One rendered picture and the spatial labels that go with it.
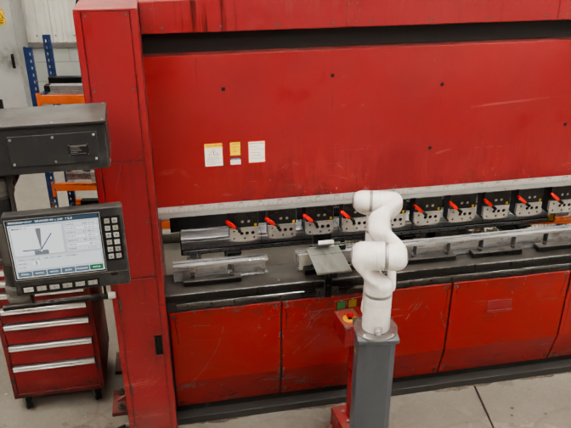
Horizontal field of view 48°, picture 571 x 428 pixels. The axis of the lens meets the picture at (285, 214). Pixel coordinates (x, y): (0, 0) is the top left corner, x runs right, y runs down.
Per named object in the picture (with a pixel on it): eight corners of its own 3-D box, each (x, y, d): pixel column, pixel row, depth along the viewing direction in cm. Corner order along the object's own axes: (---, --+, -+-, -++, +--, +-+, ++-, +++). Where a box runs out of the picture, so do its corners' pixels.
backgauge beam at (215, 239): (181, 256, 364) (180, 240, 360) (180, 244, 377) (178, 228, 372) (554, 222, 404) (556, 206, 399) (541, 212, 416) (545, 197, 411)
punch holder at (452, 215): (448, 222, 355) (451, 195, 348) (442, 216, 363) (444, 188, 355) (473, 220, 358) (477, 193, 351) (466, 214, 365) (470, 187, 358)
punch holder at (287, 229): (268, 239, 338) (268, 211, 331) (265, 232, 346) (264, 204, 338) (296, 236, 341) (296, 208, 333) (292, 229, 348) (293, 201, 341)
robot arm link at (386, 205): (368, 276, 266) (408, 278, 265) (370, 253, 259) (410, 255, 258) (366, 205, 306) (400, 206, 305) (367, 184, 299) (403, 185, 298)
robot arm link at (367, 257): (392, 301, 269) (397, 250, 259) (348, 299, 271) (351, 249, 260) (391, 285, 280) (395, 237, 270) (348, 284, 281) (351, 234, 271)
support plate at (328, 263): (317, 275, 325) (317, 273, 325) (306, 250, 349) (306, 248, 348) (352, 271, 328) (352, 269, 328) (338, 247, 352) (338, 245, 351)
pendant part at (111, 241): (17, 297, 262) (0, 217, 246) (20, 282, 272) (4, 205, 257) (131, 284, 271) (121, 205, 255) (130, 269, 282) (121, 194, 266)
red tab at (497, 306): (487, 313, 372) (489, 303, 369) (485, 311, 374) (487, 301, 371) (511, 310, 375) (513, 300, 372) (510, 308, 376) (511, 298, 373)
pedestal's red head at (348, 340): (344, 347, 326) (346, 318, 318) (332, 329, 339) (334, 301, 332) (381, 340, 331) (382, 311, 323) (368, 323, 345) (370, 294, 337)
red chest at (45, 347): (18, 417, 374) (-18, 267, 330) (31, 363, 418) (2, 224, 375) (107, 406, 382) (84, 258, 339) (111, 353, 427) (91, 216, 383)
